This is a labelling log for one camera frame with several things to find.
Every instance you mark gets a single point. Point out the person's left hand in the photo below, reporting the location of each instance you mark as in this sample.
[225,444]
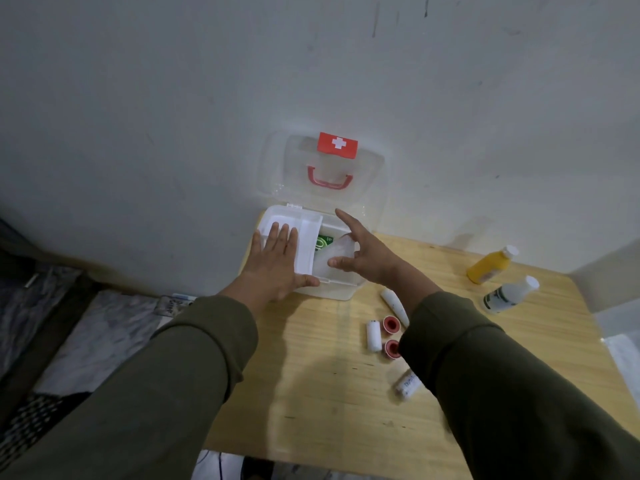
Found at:
[267,274]

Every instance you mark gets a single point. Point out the person's right hand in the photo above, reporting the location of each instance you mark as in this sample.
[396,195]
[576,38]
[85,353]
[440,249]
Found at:
[372,259]

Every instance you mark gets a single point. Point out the person's right thumb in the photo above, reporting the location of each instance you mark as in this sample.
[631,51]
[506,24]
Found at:
[343,263]

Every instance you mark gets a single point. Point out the person's left thumb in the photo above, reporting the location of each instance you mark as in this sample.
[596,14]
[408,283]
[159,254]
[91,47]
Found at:
[306,281]

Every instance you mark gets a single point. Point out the person's left middle finger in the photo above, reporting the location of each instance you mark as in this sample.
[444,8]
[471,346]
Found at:
[282,238]

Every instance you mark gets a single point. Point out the person's left little finger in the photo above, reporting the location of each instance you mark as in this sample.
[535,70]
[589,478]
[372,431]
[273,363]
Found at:
[257,242]

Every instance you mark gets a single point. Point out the translucent plastic packet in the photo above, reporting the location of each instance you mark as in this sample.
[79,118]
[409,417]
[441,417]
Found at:
[334,252]

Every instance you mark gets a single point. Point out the white plastic insert tray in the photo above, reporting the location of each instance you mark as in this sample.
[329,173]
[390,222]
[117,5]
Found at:
[307,239]

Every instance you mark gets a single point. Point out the person's left forearm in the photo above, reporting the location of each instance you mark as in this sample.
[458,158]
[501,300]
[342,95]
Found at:
[140,394]

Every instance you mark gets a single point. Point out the person's right forearm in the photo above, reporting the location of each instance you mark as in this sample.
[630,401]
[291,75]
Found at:
[505,389]

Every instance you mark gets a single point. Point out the green packet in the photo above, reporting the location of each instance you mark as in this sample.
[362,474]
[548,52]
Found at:
[324,242]

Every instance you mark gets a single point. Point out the clear plastic first aid box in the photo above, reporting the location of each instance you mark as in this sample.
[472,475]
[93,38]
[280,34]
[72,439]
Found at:
[330,204]

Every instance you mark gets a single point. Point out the white ointment tube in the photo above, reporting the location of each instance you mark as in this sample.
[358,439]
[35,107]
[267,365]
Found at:
[395,305]

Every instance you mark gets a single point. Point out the red spool tape roll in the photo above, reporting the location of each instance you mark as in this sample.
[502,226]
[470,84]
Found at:
[392,348]
[391,324]

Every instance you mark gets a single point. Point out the plain white bandage roll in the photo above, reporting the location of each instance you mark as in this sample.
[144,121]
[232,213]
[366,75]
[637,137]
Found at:
[374,335]

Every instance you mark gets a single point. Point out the small printed flat packet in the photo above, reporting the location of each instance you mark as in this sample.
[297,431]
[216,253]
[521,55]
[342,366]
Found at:
[172,303]

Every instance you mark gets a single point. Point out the printed white bandage roll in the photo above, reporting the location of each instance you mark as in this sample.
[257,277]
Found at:
[407,384]

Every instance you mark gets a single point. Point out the yellow bottle with white cap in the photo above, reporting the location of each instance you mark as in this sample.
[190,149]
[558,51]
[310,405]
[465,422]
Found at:
[489,267]

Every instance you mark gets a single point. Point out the white bottle with dark label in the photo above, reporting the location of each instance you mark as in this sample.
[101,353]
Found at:
[507,296]

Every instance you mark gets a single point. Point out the grey marbled blanket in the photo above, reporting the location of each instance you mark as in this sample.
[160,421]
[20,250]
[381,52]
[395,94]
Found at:
[95,339]

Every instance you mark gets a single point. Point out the black patterned cloth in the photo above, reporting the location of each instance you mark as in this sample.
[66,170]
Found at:
[35,419]

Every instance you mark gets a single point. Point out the white plastic sheet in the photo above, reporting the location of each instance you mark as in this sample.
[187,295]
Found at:
[625,359]

